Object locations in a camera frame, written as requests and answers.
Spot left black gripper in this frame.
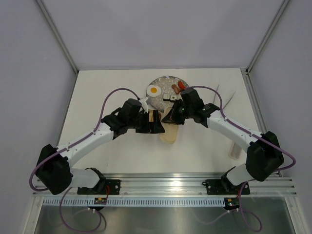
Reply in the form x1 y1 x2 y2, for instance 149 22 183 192
128 110 164 134

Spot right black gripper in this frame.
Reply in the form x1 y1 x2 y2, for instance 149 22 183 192
163 99 194 125

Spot beige lunch box lid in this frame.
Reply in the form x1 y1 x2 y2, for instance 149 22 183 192
160 122 179 144

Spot metal tongs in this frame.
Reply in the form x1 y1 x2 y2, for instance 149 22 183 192
213 84 236 109

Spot beige lunch box base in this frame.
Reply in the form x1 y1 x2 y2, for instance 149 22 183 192
149 110 161 122

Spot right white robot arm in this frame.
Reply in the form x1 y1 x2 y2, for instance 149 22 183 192
162 100 284 193

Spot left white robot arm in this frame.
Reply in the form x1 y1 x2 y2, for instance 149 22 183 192
36 107 165 195

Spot right sushi roll piece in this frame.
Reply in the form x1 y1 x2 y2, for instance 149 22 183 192
170 95 177 102

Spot sushi roll piece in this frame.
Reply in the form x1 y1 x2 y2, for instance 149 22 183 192
170 95 177 102
163 94 170 101

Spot left sushi roll piece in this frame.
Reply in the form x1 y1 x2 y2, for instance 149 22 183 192
163 94 170 101

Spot toy fried egg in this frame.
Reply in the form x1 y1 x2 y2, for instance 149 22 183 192
146 85 161 98

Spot round speckled grey plate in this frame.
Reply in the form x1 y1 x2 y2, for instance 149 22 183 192
146 76 189 112

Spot red sausage toy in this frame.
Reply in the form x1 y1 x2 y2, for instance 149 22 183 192
178 81 186 90

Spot clear plastic tongs holder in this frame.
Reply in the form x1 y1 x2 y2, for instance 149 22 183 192
228 142 243 160

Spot left circuit board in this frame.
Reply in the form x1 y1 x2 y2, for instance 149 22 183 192
94 197 107 205

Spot circuit board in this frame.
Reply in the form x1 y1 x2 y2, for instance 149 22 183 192
94 197 107 205
224 198 239 211

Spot right circuit board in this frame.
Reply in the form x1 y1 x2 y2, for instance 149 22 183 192
224 198 239 211

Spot right black camera box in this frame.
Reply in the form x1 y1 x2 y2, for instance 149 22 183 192
180 87 204 110

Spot black camera box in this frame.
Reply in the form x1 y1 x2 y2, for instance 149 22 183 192
120 98 148 118
180 87 204 110

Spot left black camera box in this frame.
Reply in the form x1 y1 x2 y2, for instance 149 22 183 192
120 98 148 118

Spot aluminium front rail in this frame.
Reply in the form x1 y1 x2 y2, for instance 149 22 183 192
33 173 297 197

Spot aluminium rail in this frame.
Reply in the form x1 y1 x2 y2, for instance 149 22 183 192
33 173 297 197
240 68 283 176

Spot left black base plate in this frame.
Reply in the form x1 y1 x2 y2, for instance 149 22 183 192
77 179 121 195

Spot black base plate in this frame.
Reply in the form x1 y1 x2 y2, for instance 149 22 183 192
201 179 251 195
77 179 121 195

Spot white slotted cable duct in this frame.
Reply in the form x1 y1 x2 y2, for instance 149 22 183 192
43 196 225 207

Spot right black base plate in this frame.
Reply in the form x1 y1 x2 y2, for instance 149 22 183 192
201 179 251 195

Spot right side aluminium rail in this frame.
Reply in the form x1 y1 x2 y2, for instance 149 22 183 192
240 68 283 176

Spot right aluminium frame post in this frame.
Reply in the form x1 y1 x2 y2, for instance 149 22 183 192
245 0 292 75

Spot aluminium frame post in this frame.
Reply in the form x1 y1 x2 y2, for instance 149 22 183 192
245 0 292 75
34 0 79 77

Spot left aluminium frame post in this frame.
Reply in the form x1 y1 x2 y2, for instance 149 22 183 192
34 0 79 77

